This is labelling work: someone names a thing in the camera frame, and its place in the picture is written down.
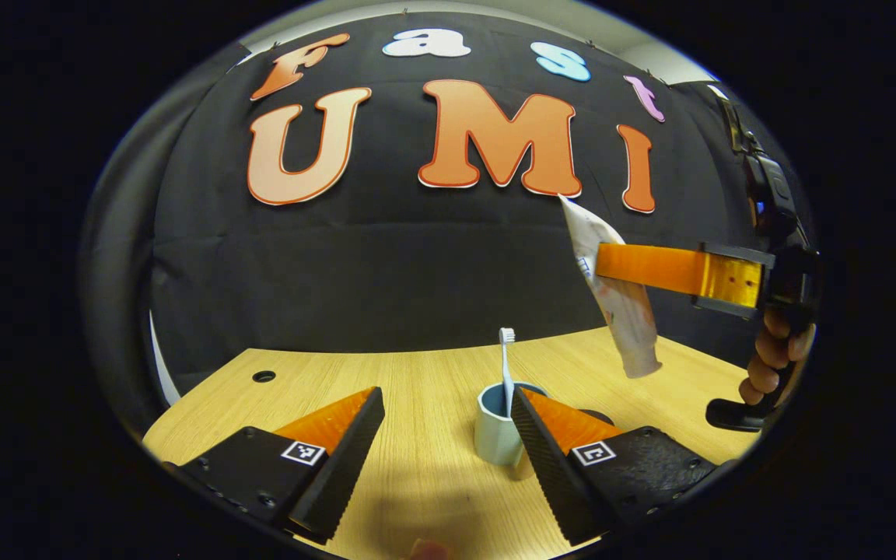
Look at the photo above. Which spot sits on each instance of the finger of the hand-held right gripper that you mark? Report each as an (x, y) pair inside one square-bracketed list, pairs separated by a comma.
[(650, 264)]

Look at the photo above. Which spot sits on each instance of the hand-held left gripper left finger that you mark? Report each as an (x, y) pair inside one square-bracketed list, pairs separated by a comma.
[(347, 459)]

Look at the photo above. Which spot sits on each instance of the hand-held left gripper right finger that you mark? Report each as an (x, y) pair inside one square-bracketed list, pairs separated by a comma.
[(545, 467)]

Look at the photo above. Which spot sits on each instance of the white toothpaste tube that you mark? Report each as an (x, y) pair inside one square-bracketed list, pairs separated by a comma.
[(627, 319)]

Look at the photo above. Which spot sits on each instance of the round dark brown coaster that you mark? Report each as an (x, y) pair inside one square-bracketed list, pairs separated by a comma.
[(597, 418)]

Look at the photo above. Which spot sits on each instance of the white blue toothbrush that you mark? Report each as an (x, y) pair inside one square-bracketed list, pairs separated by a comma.
[(506, 365)]

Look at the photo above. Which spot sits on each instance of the wooden desktop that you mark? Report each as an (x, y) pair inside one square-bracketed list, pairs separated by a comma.
[(417, 404)]

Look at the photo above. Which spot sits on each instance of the black backdrop cloth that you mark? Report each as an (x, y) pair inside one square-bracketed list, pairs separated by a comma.
[(417, 264)]

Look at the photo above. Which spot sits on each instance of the dark grey hanging cloth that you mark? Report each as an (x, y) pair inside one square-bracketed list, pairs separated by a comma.
[(117, 272)]

